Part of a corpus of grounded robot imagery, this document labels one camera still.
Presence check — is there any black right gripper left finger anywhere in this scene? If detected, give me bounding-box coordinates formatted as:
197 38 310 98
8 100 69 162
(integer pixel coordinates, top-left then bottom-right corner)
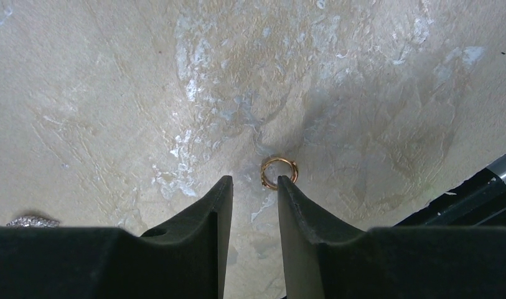
0 176 233 298

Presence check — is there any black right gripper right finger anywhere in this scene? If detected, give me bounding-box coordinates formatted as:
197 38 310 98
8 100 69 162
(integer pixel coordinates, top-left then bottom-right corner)
278 176 506 298

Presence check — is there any gold ring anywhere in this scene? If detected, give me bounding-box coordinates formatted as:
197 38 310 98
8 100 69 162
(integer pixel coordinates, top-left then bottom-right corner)
260 156 299 191

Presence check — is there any silver chain pendant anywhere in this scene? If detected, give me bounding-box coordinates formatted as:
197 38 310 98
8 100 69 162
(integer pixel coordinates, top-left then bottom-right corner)
6 215 60 228

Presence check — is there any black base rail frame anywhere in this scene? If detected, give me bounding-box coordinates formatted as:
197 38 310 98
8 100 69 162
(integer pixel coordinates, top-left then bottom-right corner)
397 154 506 227

